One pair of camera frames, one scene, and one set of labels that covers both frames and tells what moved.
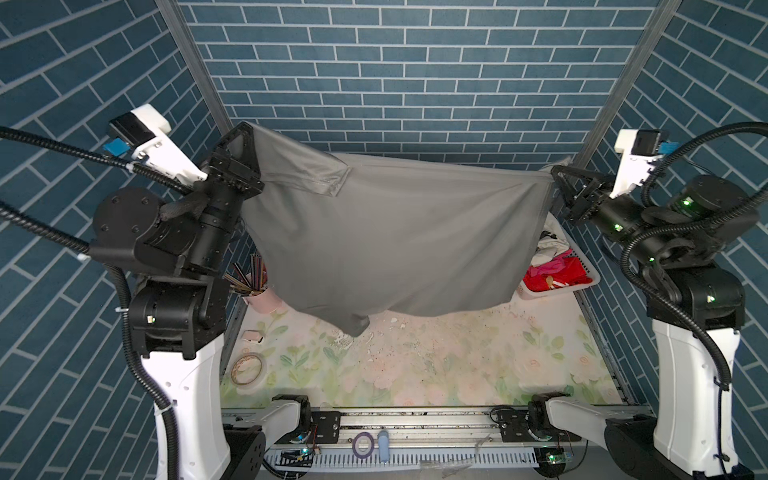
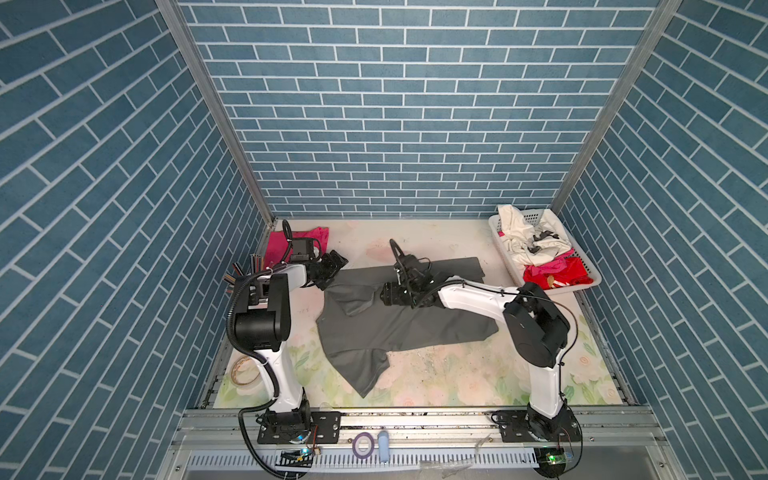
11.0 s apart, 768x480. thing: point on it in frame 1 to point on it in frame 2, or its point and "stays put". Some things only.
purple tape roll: [360, 434] stays put
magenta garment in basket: [553, 266] stays put
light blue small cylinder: [383, 446] stays put
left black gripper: [243, 179] to [330, 266]
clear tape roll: [248, 370] stays put
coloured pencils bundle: [245, 283] stays put
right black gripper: [577, 203] to [390, 293]
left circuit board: [302, 457] stays put
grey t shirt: [364, 238] to [358, 328]
